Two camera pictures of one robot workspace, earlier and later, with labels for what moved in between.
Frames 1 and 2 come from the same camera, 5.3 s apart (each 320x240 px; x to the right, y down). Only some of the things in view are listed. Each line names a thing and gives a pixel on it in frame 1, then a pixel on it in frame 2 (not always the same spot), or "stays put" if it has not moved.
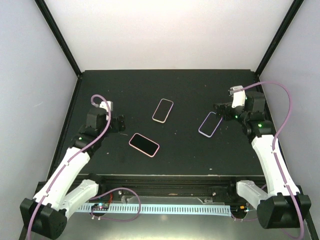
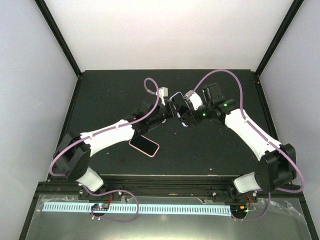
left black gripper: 116,128 → 170,111
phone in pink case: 144,144 stays put
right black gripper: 220,110 → 190,116
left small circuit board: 100,207 stays put
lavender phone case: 210,124 → 177,99
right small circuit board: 238,209 stays put
